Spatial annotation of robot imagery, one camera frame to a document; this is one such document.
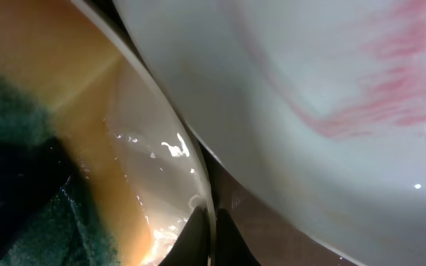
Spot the brown serving tray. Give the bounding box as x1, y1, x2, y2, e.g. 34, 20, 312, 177
200, 145, 353, 266

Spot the green yellow sponge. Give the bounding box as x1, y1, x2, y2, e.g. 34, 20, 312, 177
0, 1, 150, 265

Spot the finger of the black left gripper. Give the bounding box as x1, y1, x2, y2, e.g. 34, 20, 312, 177
0, 137, 76, 260

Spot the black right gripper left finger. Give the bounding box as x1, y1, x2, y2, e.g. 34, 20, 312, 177
159, 207, 210, 266

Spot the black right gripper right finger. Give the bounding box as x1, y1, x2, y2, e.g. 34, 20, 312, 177
214, 208, 260, 266

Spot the pink plate with red stain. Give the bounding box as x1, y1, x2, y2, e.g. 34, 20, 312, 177
115, 0, 426, 265

